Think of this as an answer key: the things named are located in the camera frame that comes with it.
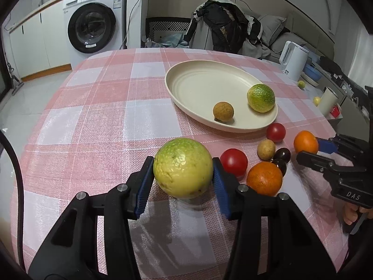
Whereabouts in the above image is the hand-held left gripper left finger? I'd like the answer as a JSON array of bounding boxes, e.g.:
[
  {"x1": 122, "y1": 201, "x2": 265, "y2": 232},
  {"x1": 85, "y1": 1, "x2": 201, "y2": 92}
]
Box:
[{"x1": 28, "y1": 156, "x2": 155, "y2": 280}]

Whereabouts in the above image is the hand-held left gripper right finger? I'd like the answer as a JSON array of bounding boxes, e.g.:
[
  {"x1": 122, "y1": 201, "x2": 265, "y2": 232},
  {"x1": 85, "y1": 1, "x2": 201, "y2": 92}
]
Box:
[{"x1": 212, "y1": 157, "x2": 340, "y2": 280}]

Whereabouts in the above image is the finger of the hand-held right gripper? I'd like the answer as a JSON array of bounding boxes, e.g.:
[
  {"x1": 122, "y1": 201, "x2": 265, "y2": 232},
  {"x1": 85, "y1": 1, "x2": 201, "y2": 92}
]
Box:
[
  {"x1": 296, "y1": 151, "x2": 369, "y2": 179},
  {"x1": 316, "y1": 133, "x2": 368, "y2": 158}
]

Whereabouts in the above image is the light orange mandarin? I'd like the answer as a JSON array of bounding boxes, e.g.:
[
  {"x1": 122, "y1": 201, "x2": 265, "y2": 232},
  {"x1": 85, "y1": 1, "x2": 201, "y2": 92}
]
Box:
[{"x1": 293, "y1": 130, "x2": 319, "y2": 154}]

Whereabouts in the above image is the large red tomato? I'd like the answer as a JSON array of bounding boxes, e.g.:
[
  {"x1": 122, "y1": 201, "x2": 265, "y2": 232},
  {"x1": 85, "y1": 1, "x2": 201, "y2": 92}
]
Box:
[{"x1": 220, "y1": 148, "x2": 248, "y2": 178}]

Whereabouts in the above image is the dark purple plum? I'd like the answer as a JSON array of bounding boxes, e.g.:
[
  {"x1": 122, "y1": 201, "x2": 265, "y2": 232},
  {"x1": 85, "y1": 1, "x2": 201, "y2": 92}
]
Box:
[
  {"x1": 272, "y1": 148, "x2": 291, "y2": 164},
  {"x1": 272, "y1": 159, "x2": 287, "y2": 177}
]

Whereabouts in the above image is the large yellow-green guava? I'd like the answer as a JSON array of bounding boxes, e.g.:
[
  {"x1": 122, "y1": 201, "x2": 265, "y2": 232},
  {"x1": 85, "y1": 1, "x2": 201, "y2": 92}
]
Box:
[{"x1": 153, "y1": 137, "x2": 214, "y2": 199}]

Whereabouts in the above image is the deep orange mandarin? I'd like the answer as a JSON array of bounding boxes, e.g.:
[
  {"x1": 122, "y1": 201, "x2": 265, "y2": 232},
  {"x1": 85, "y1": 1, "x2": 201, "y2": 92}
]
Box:
[{"x1": 246, "y1": 161, "x2": 283, "y2": 197}]

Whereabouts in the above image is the small red tomato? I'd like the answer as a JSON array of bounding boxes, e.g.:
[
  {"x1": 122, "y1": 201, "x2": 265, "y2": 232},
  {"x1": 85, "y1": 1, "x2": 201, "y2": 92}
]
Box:
[{"x1": 266, "y1": 123, "x2": 286, "y2": 142}]

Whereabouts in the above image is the tan round fruit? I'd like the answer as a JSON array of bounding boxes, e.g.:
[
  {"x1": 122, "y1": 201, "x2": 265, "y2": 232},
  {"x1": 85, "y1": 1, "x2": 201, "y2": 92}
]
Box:
[{"x1": 257, "y1": 139, "x2": 276, "y2": 161}]

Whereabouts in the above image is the cream oval plate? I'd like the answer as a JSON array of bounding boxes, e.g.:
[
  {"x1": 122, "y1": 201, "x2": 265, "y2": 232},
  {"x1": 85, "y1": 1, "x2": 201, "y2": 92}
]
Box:
[{"x1": 165, "y1": 60, "x2": 278, "y2": 133}]

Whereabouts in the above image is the person's right forearm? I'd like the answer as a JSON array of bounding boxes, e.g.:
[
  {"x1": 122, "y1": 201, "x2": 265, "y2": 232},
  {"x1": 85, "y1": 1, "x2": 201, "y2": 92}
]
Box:
[{"x1": 341, "y1": 214, "x2": 373, "y2": 280}]

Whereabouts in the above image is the person's right hand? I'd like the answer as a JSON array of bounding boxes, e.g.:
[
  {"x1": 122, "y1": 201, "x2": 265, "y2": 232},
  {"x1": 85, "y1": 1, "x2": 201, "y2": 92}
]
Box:
[{"x1": 343, "y1": 203, "x2": 363, "y2": 225}]

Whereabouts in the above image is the red and white carton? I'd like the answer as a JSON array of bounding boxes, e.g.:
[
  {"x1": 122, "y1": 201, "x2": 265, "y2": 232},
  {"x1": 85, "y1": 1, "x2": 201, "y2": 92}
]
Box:
[{"x1": 331, "y1": 103, "x2": 344, "y2": 120}]

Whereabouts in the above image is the white side table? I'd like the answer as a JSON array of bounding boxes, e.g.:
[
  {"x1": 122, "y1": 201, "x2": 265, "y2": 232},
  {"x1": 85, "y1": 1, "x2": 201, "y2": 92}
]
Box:
[{"x1": 262, "y1": 58, "x2": 370, "y2": 140}]

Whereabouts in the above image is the white cup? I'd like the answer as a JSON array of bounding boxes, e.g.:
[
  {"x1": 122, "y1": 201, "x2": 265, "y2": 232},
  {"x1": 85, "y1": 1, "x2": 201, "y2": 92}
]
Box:
[{"x1": 318, "y1": 87, "x2": 339, "y2": 116}]

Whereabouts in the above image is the small white dish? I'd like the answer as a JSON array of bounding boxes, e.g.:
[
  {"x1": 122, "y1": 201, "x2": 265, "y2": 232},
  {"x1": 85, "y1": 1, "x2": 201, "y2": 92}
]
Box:
[{"x1": 301, "y1": 74, "x2": 319, "y2": 87}]

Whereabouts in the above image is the blue bowl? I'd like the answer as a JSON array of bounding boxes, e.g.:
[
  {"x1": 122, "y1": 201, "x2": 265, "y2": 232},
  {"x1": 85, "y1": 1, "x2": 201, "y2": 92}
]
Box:
[{"x1": 303, "y1": 63, "x2": 322, "y2": 80}]

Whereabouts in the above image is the pink checked tablecloth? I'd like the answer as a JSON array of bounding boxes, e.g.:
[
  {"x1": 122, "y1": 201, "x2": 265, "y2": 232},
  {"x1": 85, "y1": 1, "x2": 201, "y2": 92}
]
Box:
[{"x1": 10, "y1": 47, "x2": 350, "y2": 280}]

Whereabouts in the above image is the brown longan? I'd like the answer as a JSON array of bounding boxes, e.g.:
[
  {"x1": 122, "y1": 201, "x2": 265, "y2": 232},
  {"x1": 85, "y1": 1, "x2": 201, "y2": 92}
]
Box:
[{"x1": 213, "y1": 102, "x2": 235, "y2": 122}]

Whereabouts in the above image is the dark cloth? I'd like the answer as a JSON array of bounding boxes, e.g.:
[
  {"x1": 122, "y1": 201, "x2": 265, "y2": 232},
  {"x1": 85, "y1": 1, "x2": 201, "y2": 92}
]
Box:
[{"x1": 319, "y1": 57, "x2": 350, "y2": 79}]

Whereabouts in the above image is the green round citrus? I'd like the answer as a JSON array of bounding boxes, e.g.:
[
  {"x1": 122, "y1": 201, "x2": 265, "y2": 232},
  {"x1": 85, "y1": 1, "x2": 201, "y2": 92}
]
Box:
[{"x1": 247, "y1": 84, "x2": 276, "y2": 113}]

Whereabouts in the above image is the white electric kettle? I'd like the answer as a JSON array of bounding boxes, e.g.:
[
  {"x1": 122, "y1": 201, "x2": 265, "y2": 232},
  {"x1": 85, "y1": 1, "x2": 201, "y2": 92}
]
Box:
[{"x1": 280, "y1": 41, "x2": 309, "y2": 81}]

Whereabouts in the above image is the white curtain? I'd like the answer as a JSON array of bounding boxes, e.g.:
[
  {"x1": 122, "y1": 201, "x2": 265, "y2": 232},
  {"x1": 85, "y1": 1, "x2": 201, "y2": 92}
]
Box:
[{"x1": 341, "y1": 6, "x2": 370, "y2": 79}]

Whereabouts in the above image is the grey pillow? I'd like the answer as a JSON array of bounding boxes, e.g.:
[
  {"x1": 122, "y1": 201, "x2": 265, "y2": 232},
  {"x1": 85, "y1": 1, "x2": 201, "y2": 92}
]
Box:
[
  {"x1": 269, "y1": 32, "x2": 306, "y2": 54},
  {"x1": 258, "y1": 14, "x2": 287, "y2": 47}
]

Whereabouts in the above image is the beige headboard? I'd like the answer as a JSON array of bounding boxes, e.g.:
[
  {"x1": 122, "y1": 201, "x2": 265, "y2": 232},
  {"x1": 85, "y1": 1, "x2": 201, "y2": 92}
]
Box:
[{"x1": 287, "y1": 13, "x2": 335, "y2": 57}]

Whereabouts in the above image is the light blue plastic bag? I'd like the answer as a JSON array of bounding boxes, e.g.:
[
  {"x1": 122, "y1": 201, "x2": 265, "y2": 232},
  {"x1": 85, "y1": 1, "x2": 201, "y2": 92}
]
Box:
[{"x1": 144, "y1": 33, "x2": 190, "y2": 49}]

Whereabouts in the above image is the pile of dark clothes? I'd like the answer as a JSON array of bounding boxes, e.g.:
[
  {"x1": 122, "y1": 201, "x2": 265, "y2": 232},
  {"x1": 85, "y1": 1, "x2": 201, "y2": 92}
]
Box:
[{"x1": 183, "y1": 0, "x2": 263, "y2": 54}]

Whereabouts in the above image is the white washing machine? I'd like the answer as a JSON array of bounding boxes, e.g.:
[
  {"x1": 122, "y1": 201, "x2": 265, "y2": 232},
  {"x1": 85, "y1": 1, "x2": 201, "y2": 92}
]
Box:
[{"x1": 62, "y1": 0, "x2": 128, "y2": 67}]

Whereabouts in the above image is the white kitchen cabinet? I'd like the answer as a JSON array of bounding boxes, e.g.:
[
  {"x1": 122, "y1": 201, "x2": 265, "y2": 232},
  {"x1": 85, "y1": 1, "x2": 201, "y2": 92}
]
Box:
[{"x1": 1, "y1": 3, "x2": 72, "y2": 81}]

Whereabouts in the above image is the black cable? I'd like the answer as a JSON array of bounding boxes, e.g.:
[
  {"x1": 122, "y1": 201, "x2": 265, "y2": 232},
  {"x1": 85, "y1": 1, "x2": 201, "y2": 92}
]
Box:
[{"x1": 0, "y1": 131, "x2": 25, "y2": 269}]

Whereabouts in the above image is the grey power cable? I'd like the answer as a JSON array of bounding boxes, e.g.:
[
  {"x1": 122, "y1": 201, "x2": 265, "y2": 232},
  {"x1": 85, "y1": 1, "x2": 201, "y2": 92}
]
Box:
[{"x1": 121, "y1": 0, "x2": 146, "y2": 50}]

